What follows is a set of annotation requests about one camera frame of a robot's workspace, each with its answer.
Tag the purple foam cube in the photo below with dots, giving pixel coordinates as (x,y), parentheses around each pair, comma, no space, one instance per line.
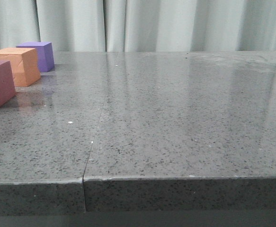
(44,52)

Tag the orange foam cube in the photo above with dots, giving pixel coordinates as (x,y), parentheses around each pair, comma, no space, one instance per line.
(24,65)

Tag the grey curtain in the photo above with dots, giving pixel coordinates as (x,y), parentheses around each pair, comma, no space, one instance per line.
(140,25)

